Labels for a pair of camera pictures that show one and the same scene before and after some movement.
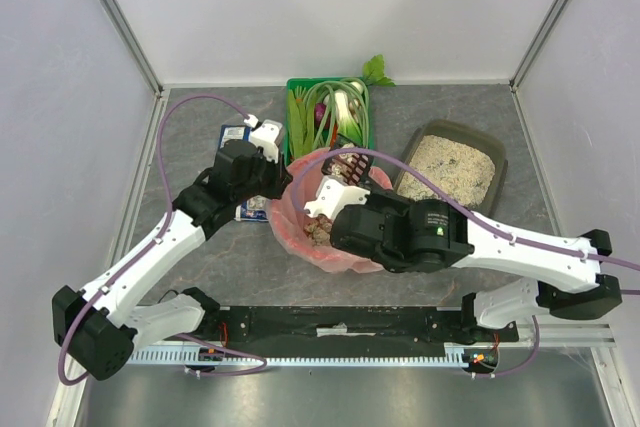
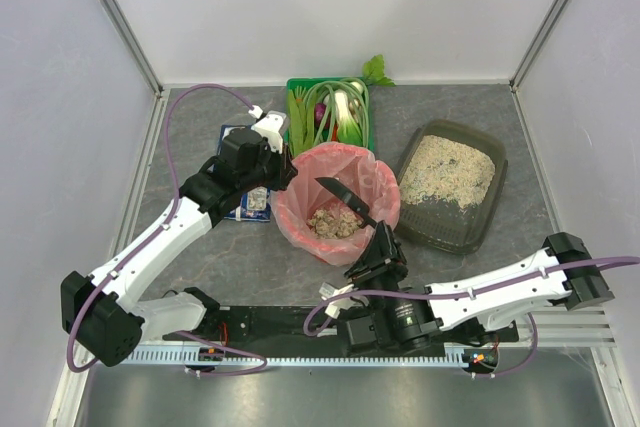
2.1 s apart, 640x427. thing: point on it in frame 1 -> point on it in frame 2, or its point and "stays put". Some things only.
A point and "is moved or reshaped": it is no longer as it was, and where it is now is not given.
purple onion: (319, 112) stays put
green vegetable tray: (320, 109) stays put
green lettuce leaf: (301, 125) stays put
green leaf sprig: (373, 72) stays put
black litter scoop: (351, 169) is moved or reshaped
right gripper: (341, 235) -> (376, 267)
